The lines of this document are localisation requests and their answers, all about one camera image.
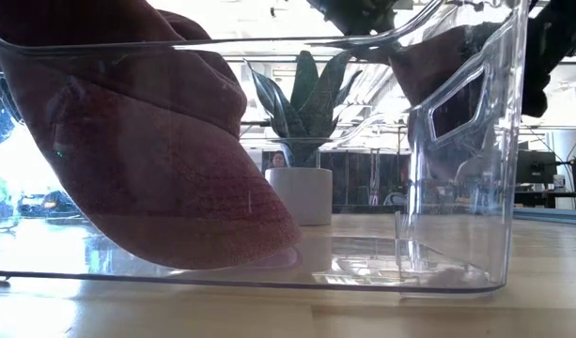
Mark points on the black storage cabinet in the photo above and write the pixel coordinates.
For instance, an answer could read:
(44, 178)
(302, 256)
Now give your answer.
(358, 178)

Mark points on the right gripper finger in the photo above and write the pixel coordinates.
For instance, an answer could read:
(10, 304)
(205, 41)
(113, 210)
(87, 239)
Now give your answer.
(535, 96)

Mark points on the clear plastic bin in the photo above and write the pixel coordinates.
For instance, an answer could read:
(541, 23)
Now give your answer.
(499, 211)

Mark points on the parked dark car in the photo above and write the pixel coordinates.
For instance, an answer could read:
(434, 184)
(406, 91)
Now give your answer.
(57, 204)

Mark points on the potted plant white pot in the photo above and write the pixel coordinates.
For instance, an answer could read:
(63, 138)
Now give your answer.
(299, 197)

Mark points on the black monitor stand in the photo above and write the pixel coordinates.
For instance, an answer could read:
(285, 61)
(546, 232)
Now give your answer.
(571, 173)

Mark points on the person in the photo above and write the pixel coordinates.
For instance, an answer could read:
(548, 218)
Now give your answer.
(278, 160)

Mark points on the maroon baseball cap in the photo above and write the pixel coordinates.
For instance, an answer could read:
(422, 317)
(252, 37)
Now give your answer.
(438, 61)
(142, 164)

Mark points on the black computer monitor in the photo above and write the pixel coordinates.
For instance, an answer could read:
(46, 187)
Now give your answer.
(536, 166)

